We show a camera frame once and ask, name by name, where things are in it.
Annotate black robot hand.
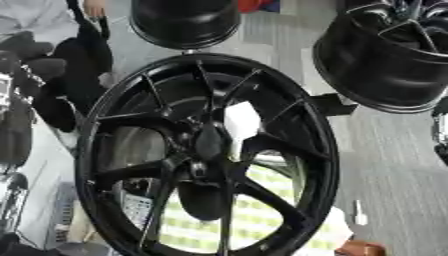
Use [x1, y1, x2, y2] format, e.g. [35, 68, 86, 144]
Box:
[175, 122, 231, 222]

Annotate white pin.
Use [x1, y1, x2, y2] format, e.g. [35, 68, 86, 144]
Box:
[222, 101, 263, 162]

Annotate large black spoked wheel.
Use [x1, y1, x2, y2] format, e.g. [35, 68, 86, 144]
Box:
[73, 52, 342, 256]

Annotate black wheel stand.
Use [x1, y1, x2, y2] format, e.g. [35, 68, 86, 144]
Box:
[306, 92, 359, 117]

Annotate black wheel rim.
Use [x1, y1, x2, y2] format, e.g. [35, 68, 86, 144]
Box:
[127, 0, 244, 51]

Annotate grey keypad device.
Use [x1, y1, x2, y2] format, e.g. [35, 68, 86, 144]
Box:
[120, 194, 154, 229]

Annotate grey slotted basket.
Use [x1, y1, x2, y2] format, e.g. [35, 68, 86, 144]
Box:
[43, 181, 79, 245]

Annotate small white object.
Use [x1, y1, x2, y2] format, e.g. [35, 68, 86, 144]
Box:
[351, 199, 371, 227]

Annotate brown object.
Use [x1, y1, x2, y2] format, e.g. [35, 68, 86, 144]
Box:
[334, 239, 389, 256]

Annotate red object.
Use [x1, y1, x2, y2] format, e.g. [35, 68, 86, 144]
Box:
[236, 0, 282, 14]

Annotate person's hand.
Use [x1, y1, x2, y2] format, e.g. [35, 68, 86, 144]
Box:
[82, 0, 109, 20]

